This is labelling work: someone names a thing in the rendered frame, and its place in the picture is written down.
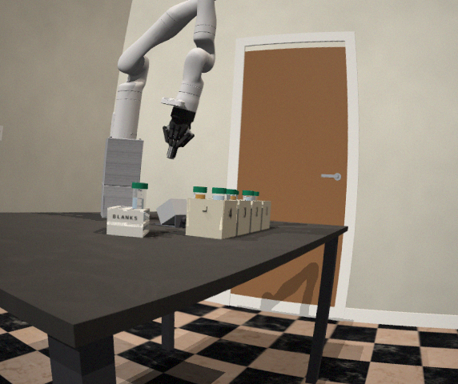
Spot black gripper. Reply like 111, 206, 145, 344
163, 107, 196, 159

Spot white tube rack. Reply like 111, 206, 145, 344
106, 206, 150, 238

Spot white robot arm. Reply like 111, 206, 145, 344
110, 0, 217, 139

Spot cream square bucket adapter with holes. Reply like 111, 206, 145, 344
249, 201, 262, 233
260, 201, 271, 230
235, 200, 251, 236

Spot cream tube adapter with holes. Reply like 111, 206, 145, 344
186, 198, 238, 239

